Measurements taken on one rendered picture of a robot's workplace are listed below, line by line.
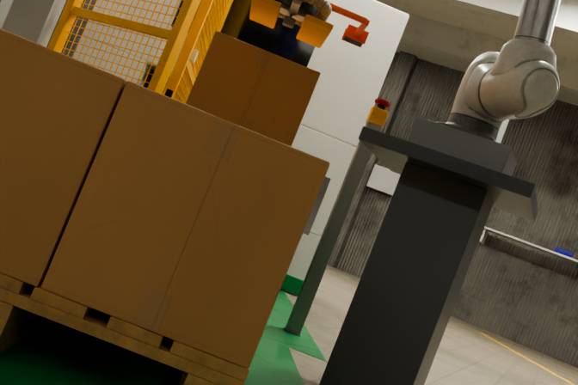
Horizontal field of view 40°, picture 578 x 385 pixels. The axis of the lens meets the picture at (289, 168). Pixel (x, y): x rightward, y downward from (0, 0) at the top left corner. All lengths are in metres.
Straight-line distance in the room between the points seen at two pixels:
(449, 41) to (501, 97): 9.65
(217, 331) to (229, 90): 1.48
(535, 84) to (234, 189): 1.05
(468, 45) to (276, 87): 9.14
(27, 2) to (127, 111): 2.16
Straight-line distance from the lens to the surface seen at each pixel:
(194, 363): 1.46
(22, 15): 3.57
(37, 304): 1.48
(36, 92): 1.48
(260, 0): 2.70
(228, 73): 2.82
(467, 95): 2.42
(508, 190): 2.19
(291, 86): 2.81
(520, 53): 2.27
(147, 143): 1.44
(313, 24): 2.72
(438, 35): 11.95
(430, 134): 2.36
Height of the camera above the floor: 0.41
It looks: 4 degrees up
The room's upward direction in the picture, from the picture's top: 22 degrees clockwise
